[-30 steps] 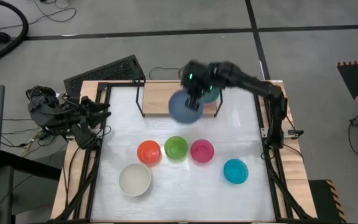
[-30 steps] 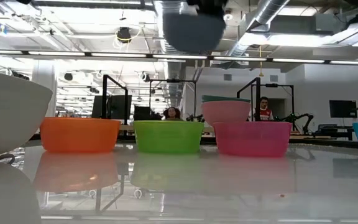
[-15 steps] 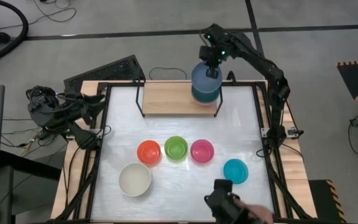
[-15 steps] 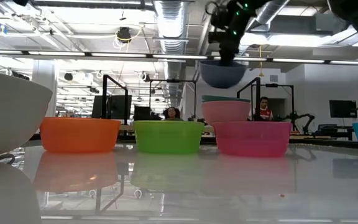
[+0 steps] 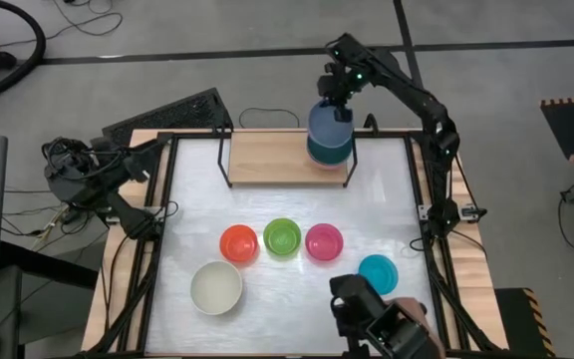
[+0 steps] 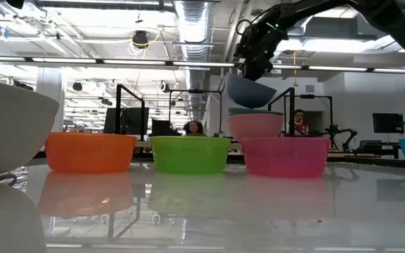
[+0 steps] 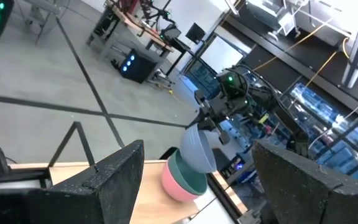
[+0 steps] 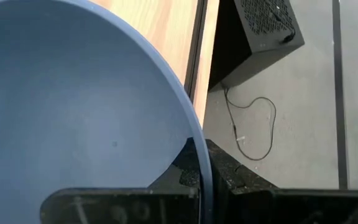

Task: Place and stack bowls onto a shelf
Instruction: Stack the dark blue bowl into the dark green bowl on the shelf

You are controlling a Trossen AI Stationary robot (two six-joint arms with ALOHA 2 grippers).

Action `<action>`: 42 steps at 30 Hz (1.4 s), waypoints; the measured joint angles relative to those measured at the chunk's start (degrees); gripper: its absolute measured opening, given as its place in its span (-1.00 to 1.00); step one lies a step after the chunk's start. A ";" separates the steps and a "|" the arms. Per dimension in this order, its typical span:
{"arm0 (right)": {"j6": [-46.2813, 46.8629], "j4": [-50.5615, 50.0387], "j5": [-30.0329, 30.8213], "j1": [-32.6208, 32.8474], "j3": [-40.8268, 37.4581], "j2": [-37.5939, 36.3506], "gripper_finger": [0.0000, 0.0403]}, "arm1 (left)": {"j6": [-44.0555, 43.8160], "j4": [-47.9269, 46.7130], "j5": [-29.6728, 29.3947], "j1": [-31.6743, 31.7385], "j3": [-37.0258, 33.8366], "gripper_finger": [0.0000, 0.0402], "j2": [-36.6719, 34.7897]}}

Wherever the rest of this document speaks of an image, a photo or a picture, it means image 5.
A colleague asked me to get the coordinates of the black aluminium table frame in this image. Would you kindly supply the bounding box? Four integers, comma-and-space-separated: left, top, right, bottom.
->
80, 127, 510, 359

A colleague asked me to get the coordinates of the black vacuum hose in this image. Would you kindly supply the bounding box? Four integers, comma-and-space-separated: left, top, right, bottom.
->
0, 0, 48, 100

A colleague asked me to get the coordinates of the small pink translucent bowl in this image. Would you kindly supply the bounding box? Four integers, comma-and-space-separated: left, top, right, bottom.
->
304, 222, 345, 262

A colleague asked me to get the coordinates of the large white bowl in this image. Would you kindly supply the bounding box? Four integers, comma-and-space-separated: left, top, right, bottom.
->
189, 259, 244, 316

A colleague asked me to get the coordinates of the wooden shelf with black legs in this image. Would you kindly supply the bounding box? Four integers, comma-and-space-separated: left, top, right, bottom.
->
216, 124, 361, 189

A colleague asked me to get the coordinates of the thin black floor cable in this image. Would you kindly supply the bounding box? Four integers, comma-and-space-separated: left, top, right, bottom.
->
50, 0, 124, 37

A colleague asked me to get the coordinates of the small green translucent bowl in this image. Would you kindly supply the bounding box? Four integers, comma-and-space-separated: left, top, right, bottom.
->
262, 217, 303, 258

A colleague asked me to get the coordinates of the large blue bowl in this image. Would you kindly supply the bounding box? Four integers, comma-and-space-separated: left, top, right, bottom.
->
307, 98, 355, 150

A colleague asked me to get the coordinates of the black desk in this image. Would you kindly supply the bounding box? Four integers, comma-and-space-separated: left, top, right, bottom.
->
0, 241, 100, 359

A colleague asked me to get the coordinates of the small orange translucent bowl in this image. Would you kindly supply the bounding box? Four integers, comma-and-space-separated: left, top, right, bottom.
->
218, 223, 260, 264

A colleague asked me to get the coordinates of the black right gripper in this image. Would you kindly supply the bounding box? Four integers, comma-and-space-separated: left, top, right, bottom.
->
317, 69, 363, 124

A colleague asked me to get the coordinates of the small grey control box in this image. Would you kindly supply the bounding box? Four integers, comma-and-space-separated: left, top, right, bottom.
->
458, 203, 488, 222

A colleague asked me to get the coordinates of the small cyan translucent bowl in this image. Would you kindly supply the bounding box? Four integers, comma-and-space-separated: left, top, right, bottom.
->
357, 253, 400, 296

